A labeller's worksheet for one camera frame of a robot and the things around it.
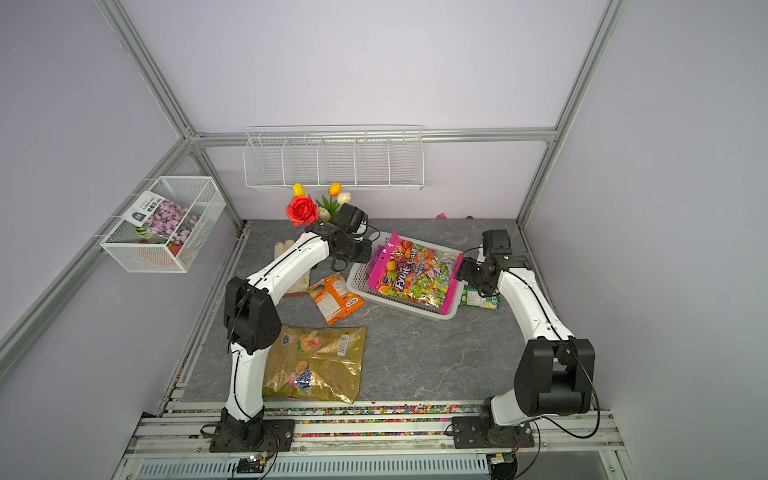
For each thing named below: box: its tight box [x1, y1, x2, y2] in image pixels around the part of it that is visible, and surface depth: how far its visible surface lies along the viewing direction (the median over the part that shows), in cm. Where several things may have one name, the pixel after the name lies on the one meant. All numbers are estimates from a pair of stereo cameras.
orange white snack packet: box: [307, 273, 365, 326], surface depth 98 cm
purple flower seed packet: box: [123, 191, 201, 246], surface depth 75 cm
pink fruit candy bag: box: [367, 231, 466, 315], surface depth 95 cm
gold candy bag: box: [262, 326, 367, 404], surface depth 84 cm
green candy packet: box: [460, 285, 500, 311], surface depth 98 cm
